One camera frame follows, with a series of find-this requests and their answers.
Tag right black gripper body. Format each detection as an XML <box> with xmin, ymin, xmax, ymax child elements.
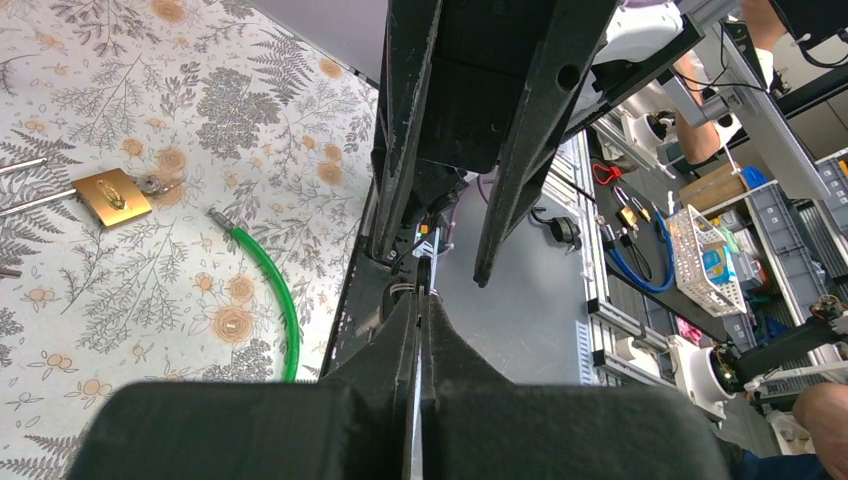
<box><xmin>413</xmin><ymin>1</ymin><xmax>559</xmax><ymax>176</ymax></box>

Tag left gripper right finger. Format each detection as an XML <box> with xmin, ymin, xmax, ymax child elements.
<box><xmin>419</xmin><ymin>295</ymin><xmax>728</xmax><ymax>479</ymax></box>

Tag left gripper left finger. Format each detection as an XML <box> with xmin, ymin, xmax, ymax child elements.
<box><xmin>69</xmin><ymin>293</ymin><xmax>419</xmax><ymax>479</ymax></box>

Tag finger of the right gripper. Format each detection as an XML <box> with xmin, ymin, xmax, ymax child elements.
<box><xmin>473</xmin><ymin>1</ymin><xmax>619</xmax><ymax>288</ymax></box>
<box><xmin>371</xmin><ymin>1</ymin><xmax>442</xmax><ymax>260</ymax></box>

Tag green cable lock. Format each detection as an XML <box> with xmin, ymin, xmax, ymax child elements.
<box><xmin>207</xmin><ymin>208</ymin><xmax>301</xmax><ymax>383</ymax></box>

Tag silver key ring bunch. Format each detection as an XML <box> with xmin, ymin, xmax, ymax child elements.
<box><xmin>135</xmin><ymin>173</ymin><xmax>183</xmax><ymax>199</ymax></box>

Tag black headed keys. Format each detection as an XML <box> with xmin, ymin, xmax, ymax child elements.
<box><xmin>383</xmin><ymin>255</ymin><xmax>437</xmax><ymax>312</ymax></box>

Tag small silver key pair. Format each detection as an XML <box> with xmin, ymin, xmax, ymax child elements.
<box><xmin>0</xmin><ymin>267</ymin><xmax>22</xmax><ymax>278</ymax></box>

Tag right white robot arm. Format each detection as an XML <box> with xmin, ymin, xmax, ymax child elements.
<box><xmin>367</xmin><ymin>1</ymin><xmax>700</xmax><ymax>286</ymax></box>

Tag person's bare forearm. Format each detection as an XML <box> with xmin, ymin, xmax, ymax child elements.
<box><xmin>669</xmin><ymin>0</ymin><xmax>790</xmax><ymax>167</ymax></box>

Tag red carabiner hook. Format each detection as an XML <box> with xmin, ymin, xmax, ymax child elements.
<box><xmin>591</xmin><ymin>163</ymin><xmax>623</xmax><ymax>185</ymax></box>

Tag floral table mat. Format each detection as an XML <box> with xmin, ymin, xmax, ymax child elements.
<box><xmin>1</xmin><ymin>1</ymin><xmax>377</xmax><ymax>479</ymax></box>

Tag black padlock on metal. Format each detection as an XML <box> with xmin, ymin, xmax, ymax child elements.
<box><xmin>529</xmin><ymin>207</ymin><xmax>583</xmax><ymax>253</ymax></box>

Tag small brass padlock on shelf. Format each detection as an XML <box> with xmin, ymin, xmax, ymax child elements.
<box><xmin>612</xmin><ymin>186</ymin><xmax>653</xmax><ymax>235</ymax></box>

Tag cardboard box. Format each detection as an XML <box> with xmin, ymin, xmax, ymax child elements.
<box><xmin>679</xmin><ymin>163</ymin><xmax>749</xmax><ymax>213</ymax></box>

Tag grey storage crate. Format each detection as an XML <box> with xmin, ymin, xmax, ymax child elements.
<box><xmin>749</xmin><ymin>182</ymin><xmax>828</xmax><ymax>317</ymax></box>

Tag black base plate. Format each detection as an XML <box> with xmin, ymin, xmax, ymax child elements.
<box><xmin>318</xmin><ymin>182</ymin><xmax>441</xmax><ymax>382</ymax></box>

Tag blue cable lock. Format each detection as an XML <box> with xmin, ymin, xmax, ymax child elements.
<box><xmin>595</xmin><ymin>203</ymin><xmax>675</xmax><ymax>294</ymax></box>

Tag white wire basket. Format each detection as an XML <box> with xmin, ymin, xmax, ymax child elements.
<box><xmin>666</xmin><ymin>205</ymin><xmax>747</xmax><ymax>317</ymax></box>

